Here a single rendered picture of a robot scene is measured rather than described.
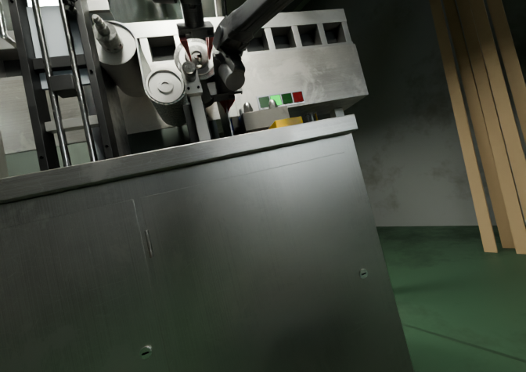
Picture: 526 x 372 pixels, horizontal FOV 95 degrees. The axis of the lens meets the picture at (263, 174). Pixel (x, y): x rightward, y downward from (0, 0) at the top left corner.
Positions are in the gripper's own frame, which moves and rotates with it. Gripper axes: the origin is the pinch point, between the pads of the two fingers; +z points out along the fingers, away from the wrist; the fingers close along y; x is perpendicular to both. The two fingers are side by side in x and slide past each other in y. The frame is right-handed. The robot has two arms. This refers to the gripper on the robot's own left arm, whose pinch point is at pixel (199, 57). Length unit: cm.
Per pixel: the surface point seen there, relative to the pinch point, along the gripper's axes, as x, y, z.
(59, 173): -42, -32, 3
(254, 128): -19.4, 12.1, 16.8
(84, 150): 15, -52, 37
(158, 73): 2.4, -13.9, 4.3
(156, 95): -3.1, -16.1, 8.9
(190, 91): -10.4, -5.4, 5.7
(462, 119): 13, 181, 66
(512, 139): -19, 183, 62
